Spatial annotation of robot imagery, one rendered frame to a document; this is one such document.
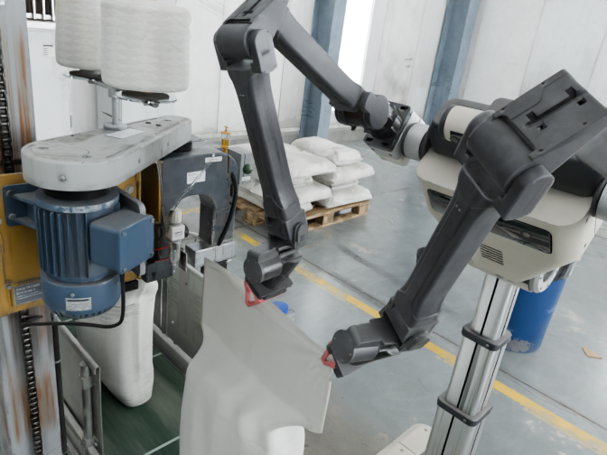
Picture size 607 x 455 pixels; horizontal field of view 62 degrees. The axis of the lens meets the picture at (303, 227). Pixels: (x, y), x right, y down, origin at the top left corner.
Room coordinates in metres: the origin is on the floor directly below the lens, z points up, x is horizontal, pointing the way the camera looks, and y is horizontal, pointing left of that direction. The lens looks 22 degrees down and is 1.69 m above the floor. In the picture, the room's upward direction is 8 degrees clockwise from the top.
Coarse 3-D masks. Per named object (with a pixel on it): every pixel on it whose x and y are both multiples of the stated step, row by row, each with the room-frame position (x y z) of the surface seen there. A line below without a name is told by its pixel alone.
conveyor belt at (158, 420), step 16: (64, 320) 1.79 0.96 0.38; (160, 352) 1.67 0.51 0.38; (160, 368) 1.57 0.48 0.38; (176, 368) 1.58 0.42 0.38; (160, 384) 1.49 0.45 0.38; (176, 384) 1.50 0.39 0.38; (112, 400) 1.37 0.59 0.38; (160, 400) 1.40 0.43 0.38; (176, 400) 1.41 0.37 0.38; (112, 416) 1.30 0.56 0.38; (128, 416) 1.31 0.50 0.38; (144, 416) 1.32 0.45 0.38; (160, 416) 1.33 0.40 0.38; (176, 416) 1.34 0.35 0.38; (112, 432) 1.23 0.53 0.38; (128, 432) 1.24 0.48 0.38; (144, 432) 1.25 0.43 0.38; (160, 432) 1.26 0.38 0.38; (176, 432) 1.27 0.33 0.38; (112, 448) 1.17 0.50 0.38; (128, 448) 1.18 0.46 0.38; (144, 448) 1.19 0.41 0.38; (160, 448) 1.20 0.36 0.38; (176, 448) 1.21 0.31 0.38
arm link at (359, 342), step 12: (384, 312) 0.77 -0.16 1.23; (360, 324) 0.72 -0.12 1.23; (372, 324) 0.73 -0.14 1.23; (384, 324) 0.75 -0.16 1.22; (336, 336) 0.73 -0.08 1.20; (348, 336) 0.71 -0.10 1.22; (360, 336) 0.70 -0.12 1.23; (372, 336) 0.71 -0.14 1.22; (384, 336) 0.72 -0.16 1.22; (396, 336) 0.73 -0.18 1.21; (420, 336) 0.70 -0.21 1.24; (336, 348) 0.72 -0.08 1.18; (348, 348) 0.70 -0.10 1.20; (360, 348) 0.70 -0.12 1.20; (372, 348) 0.71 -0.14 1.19; (408, 348) 0.70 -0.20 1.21; (348, 360) 0.69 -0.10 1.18; (360, 360) 0.70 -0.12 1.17
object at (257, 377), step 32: (224, 288) 1.13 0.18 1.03; (224, 320) 1.12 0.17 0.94; (256, 320) 1.00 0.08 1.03; (288, 320) 0.95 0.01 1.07; (224, 352) 1.08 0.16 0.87; (256, 352) 0.99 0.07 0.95; (288, 352) 0.92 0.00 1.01; (320, 352) 0.86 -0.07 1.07; (192, 384) 1.07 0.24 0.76; (224, 384) 1.00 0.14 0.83; (256, 384) 0.98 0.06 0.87; (288, 384) 0.91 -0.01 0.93; (320, 384) 0.85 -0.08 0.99; (192, 416) 1.05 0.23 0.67; (224, 416) 0.96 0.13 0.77; (256, 416) 0.92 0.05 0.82; (288, 416) 0.89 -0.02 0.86; (320, 416) 0.84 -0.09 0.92; (192, 448) 1.03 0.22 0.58; (224, 448) 0.94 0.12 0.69; (256, 448) 0.89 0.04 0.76; (288, 448) 0.91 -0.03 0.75
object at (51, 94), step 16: (32, 0) 3.48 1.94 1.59; (48, 0) 3.64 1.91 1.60; (32, 16) 3.49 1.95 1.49; (48, 16) 3.56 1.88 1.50; (32, 32) 3.46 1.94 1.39; (48, 32) 3.54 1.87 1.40; (32, 48) 3.46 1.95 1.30; (48, 48) 3.54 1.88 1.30; (32, 64) 3.46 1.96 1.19; (48, 64) 3.53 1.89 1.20; (32, 80) 3.45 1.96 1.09; (48, 80) 3.53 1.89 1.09; (64, 80) 3.60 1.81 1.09; (48, 96) 3.52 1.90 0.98; (64, 96) 3.60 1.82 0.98; (48, 112) 3.52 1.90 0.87; (64, 112) 3.60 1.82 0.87; (48, 128) 3.51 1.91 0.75; (64, 128) 3.59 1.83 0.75
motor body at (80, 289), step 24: (48, 216) 0.84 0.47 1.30; (72, 216) 0.84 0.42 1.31; (96, 216) 0.86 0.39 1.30; (48, 240) 0.83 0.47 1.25; (72, 240) 0.84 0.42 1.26; (48, 264) 0.83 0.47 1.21; (72, 264) 0.83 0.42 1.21; (96, 264) 0.86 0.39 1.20; (48, 288) 0.83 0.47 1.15; (72, 288) 0.82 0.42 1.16; (96, 288) 0.84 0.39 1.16; (120, 288) 0.91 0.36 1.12; (72, 312) 0.83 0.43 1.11; (96, 312) 0.85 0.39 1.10
